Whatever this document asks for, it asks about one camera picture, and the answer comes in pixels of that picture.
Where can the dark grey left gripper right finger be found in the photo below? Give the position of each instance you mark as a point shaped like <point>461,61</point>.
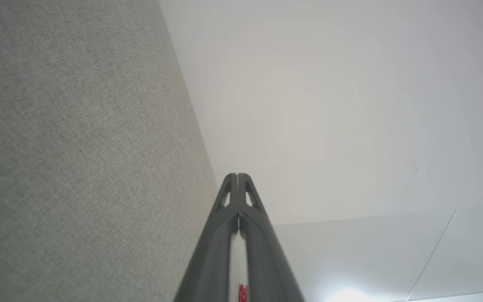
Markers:
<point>266,264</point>

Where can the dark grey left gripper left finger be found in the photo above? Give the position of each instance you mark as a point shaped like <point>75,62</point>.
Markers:
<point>214,260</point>

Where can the red and white sports jersey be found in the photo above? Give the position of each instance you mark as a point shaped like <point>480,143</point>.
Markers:
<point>243,293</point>

